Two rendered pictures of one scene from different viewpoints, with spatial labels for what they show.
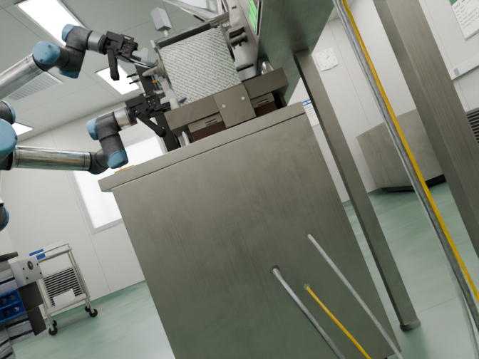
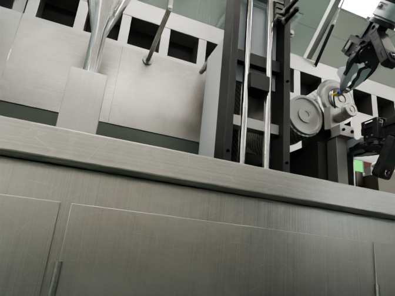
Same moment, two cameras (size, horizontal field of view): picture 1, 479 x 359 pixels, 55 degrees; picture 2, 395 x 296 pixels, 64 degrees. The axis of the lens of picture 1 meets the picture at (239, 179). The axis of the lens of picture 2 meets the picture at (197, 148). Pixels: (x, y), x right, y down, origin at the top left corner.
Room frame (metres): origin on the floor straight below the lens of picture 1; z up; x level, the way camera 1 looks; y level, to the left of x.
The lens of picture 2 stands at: (2.36, 0.80, 0.78)
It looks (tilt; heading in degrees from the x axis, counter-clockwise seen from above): 18 degrees up; 251
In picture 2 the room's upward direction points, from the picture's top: 6 degrees clockwise
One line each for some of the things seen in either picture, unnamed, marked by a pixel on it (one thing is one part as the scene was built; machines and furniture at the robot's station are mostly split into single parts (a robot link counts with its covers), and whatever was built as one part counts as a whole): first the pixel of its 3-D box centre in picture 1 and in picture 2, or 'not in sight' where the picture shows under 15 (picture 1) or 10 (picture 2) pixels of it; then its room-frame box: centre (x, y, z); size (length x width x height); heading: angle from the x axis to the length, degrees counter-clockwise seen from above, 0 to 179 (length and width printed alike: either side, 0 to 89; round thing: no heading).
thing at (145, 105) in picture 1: (145, 107); (388, 133); (1.63, 0.22, 1.12); 0.12 x 0.08 x 0.09; 90
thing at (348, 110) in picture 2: not in sight; (349, 110); (1.73, 0.19, 1.18); 0.04 x 0.02 x 0.04; 0
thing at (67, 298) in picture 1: (59, 284); not in sight; (5.85, 2.62, 0.51); 0.91 x 0.58 x 1.02; 24
